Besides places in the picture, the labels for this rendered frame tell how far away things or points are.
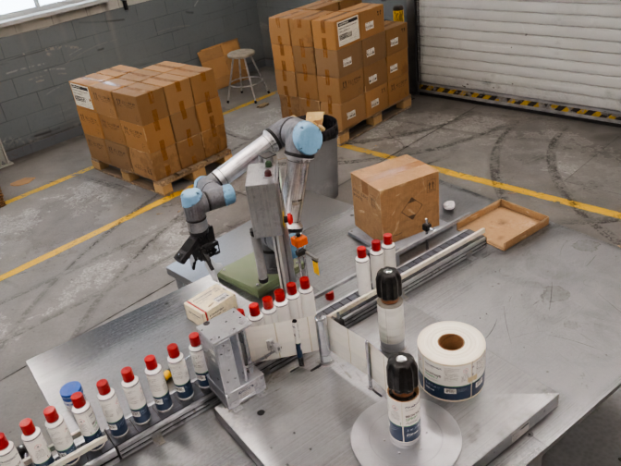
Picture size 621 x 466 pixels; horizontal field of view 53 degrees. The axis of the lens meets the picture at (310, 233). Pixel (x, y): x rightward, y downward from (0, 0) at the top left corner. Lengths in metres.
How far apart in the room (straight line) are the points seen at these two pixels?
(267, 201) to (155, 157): 3.58
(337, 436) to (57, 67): 6.16
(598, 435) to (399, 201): 1.23
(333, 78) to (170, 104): 1.49
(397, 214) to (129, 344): 1.21
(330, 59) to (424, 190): 3.25
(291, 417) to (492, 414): 0.59
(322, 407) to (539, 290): 0.99
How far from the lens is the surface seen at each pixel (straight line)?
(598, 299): 2.51
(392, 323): 2.05
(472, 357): 1.90
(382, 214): 2.64
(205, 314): 2.40
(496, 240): 2.79
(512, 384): 2.04
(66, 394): 2.26
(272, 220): 1.98
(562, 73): 6.35
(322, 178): 4.86
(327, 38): 5.78
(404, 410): 1.72
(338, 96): 5.88
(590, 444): 2.82
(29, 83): 7.38
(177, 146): 5.59
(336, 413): 1.95
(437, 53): 6.97
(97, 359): 2.47
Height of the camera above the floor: 2.28
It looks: 30 degrees down
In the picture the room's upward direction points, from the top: 8 degrees counter-clockwise
